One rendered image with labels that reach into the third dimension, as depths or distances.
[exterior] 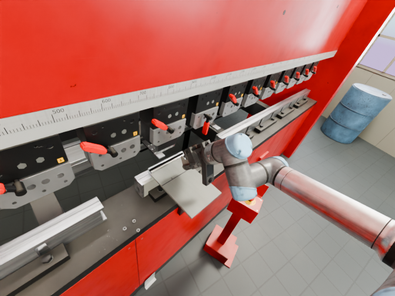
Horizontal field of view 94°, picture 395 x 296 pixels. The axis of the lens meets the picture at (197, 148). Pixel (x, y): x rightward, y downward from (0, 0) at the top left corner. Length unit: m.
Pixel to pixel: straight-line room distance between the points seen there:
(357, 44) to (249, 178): 2.18
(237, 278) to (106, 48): 1.70
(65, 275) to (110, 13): 0.75
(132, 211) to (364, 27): 2.47
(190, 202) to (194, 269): 1.02
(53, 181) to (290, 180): 0.62
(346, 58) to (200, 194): 2.17
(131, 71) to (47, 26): 0.17
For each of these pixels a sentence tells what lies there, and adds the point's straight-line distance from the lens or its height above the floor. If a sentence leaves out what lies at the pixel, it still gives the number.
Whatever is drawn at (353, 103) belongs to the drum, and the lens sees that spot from 3.97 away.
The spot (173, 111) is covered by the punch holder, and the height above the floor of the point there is 1.30.
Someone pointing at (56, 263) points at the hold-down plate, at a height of 0.90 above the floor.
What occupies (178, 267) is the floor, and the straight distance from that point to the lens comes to 1.71.
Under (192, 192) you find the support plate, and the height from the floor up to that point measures 1.00.
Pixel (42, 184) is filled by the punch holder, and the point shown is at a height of 1.22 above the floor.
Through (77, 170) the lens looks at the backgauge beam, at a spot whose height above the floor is 0.93.
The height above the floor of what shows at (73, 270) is 0.88.
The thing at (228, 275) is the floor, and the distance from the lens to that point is 1.78.
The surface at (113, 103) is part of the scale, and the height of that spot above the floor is 1.38.
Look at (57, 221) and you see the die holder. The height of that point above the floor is 0.97.
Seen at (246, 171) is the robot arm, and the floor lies 1.27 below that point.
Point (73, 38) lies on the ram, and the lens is 0.45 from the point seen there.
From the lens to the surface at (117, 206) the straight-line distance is 0.90.
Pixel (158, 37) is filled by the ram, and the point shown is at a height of 1.53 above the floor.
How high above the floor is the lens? 1.64
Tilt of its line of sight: 40 degrees down
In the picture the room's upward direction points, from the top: 13 degrees clockwise
